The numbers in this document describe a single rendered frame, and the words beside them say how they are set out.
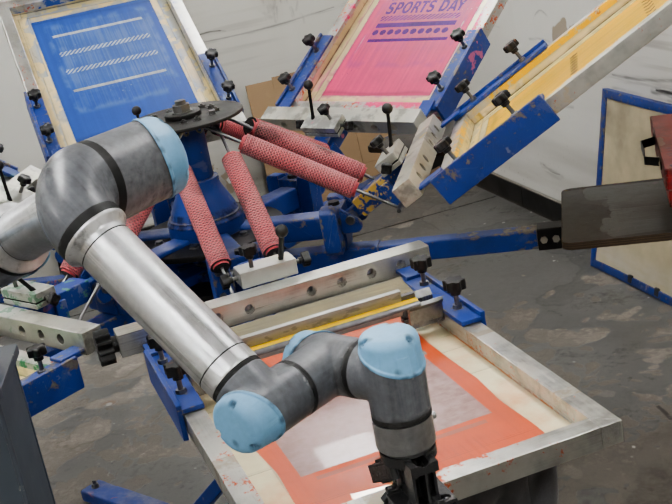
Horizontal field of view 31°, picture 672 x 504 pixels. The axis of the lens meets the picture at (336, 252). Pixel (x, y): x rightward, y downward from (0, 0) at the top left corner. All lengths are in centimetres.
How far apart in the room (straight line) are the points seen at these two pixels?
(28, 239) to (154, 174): 31
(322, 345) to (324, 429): 59
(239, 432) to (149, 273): 23
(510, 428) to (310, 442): 33
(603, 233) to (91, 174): 151
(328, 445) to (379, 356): 62
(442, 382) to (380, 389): 73
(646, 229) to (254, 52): 396
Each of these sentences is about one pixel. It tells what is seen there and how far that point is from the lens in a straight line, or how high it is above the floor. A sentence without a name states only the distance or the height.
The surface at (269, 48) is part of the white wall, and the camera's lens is 648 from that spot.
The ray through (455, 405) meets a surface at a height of 96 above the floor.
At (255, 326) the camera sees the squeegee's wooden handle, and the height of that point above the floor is 106.
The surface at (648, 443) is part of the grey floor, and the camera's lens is 383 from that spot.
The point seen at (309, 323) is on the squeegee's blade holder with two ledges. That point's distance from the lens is 225.
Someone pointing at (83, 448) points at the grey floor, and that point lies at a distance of 445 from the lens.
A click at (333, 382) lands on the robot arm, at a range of 147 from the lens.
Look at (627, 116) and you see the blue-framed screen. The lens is 491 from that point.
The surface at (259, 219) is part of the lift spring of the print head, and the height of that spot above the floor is 111.
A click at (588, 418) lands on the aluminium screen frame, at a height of 99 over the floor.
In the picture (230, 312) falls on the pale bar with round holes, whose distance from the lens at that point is 247.
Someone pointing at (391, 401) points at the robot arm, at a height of 126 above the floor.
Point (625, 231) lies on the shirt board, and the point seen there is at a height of 95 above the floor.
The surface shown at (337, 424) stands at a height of 96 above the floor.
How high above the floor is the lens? 190
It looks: 19 degrees down
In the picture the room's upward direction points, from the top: 10 degrees counter-clockwise
